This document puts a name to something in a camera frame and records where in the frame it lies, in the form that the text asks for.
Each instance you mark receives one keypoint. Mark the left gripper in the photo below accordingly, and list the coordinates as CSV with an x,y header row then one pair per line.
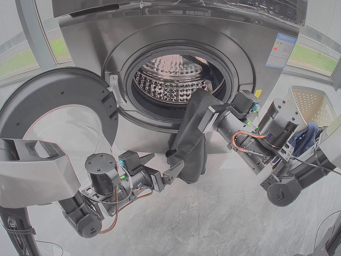
x,y
153,181

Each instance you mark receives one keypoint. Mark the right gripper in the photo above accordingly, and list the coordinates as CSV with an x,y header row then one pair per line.
x,y
234,131

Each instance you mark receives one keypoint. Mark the black garment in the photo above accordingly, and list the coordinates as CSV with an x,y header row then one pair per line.
x,y
190,132

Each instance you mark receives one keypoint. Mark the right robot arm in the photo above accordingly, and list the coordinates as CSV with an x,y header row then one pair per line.
x,y
282,121

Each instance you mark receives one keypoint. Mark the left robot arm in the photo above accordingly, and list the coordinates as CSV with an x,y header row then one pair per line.
x,y
40,175

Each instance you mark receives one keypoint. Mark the cream laundry basket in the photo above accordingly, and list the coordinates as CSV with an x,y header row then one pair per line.
x,y
309,103

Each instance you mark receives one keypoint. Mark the grey washing machine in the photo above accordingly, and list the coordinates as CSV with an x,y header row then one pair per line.
x,y
173,36

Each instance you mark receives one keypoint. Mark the washing machine door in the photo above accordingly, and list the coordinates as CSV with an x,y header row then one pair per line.
x,y
53,89

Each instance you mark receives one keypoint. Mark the dark blue garment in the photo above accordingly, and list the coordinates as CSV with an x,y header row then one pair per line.
x,y
306,137

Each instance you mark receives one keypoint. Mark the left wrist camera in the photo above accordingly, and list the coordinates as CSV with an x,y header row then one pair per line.
x,y
132,159

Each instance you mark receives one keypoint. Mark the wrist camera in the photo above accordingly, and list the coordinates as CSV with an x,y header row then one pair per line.
x,y
132,159
246,101

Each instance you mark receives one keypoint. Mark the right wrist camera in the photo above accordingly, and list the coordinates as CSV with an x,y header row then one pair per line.
x,y
246,101

